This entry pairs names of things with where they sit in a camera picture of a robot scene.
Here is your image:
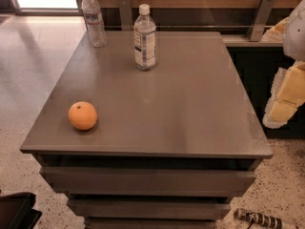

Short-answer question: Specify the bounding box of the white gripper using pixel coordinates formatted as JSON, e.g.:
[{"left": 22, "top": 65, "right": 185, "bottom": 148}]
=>
[{"left": 262, "top": 0, "right": 305, "bottom": 129}]

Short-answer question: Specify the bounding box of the grey low bench shelf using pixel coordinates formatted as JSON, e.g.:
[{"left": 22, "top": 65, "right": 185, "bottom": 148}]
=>
[{"left": 222, "top": 34, "right": 282, "bottom": 47}]

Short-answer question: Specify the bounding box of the grey drawer cabinet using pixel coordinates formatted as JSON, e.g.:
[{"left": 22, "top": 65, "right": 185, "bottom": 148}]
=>
[{"left": 22, "top": 31, "right": 272, "bottom": 229}]

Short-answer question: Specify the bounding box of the water bottle white blue label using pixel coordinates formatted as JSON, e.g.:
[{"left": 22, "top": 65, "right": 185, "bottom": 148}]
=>
[{"left": 133, "top": 4, "right": 156, "bottom": 71}]

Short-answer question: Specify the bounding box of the clear water bottle red label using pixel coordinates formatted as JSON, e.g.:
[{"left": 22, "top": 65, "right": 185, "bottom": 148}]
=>
[{"left": 81, "top": 0, "right": 107, "bottom": 48}]

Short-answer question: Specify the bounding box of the orange fruit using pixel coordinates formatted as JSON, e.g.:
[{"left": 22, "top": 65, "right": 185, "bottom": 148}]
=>
[{"left": 68, "top": 101, "right": 97, "bottom": 131}]

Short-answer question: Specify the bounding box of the black object bottom left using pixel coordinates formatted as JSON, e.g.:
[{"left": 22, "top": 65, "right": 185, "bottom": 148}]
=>
[{"left": 0, "top": 192, "right": 42, "bottom": 229}]

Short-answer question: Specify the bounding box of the right metal bracket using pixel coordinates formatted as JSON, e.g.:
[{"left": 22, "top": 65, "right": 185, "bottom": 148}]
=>
[{"left": 247, "top": 0, "right": 275, "bottom": 41}]

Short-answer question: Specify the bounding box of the metal bracket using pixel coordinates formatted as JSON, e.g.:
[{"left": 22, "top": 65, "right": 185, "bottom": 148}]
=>
[
  {"left": 247, "top": 0, "right": 275, "bottom": 41},
  {"left": 118, "top": 0, "right": 132, "bottom": 31}
]

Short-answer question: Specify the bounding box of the striped cable on floor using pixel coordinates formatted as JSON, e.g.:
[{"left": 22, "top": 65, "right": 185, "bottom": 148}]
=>
[{"left": 234, "top": 207, "right": 305, "bottom": 229}]

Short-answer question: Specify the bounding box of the left metal bracket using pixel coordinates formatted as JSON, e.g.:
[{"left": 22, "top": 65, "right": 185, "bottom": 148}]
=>
[{"left": 118, "top": 0, "right": 132, "bottom": 31}]

